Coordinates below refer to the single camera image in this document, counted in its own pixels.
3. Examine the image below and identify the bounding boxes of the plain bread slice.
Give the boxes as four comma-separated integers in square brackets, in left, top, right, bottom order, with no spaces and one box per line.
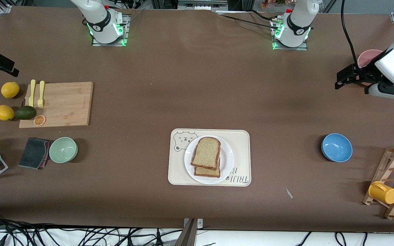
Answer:
[191,136,222,171]

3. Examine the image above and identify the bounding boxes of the dark green avocado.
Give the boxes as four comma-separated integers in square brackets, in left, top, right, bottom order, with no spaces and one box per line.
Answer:
[14,106,37,121]

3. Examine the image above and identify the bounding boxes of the bread slice under egg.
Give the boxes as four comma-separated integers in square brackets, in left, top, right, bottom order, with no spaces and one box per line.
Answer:
[194,157,221,179]

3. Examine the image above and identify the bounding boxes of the blue bowl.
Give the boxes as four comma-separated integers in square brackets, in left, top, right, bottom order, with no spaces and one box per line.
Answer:
[321,133,353,163]

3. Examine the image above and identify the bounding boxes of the black base cable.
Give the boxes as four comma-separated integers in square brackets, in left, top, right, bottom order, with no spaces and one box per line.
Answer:
[216,10,277,30]

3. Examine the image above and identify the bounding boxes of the yellow lemon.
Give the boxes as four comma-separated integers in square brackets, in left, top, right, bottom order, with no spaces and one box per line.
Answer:
[0,105,15,122]
[1,82,20,99]

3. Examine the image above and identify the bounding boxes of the cream tray with bear print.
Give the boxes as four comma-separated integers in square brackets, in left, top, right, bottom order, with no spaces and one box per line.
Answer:
[168,128,252,187]

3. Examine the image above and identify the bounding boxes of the pale green bowl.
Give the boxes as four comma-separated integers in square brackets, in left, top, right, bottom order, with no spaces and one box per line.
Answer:
[49,137,79,164]

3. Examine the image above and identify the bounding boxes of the tangled black cable bundle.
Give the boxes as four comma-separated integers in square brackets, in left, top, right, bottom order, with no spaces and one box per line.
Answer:
[0,211,184,246]

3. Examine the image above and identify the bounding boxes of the yellow plastic fork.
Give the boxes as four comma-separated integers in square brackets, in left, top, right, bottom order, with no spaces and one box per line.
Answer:
[37,81,46,110]

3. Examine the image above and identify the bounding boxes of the bamboo cutting board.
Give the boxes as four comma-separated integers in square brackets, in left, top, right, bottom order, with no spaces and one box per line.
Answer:
[19,81,94,129]

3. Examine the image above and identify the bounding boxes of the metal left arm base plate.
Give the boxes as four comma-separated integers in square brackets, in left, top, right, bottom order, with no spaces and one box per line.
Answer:
[270,18,309,51]

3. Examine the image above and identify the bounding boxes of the metal table edge bracket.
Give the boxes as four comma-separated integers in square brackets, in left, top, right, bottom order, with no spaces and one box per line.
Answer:
[182,218,205,246]

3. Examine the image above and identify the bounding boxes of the white round plate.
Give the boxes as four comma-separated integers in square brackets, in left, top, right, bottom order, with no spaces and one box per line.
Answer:
[184,135,235,185]

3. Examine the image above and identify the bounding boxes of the dark grey folded cloth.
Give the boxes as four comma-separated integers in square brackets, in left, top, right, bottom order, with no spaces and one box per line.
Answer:
[18,137,54,170]

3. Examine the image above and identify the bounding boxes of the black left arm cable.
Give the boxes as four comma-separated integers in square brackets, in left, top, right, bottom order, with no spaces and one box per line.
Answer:
[339,0,364,69]

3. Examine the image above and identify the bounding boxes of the yellow plastic knife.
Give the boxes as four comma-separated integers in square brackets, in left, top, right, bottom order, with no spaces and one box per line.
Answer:
[28,79,37,108]

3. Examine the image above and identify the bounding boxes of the yellow mug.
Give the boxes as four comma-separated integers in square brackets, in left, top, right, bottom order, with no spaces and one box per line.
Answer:
[368,181,394,205]

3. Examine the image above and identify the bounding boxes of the pink bowl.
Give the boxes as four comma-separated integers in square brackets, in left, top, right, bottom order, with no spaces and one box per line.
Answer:
[357,49,384,86]

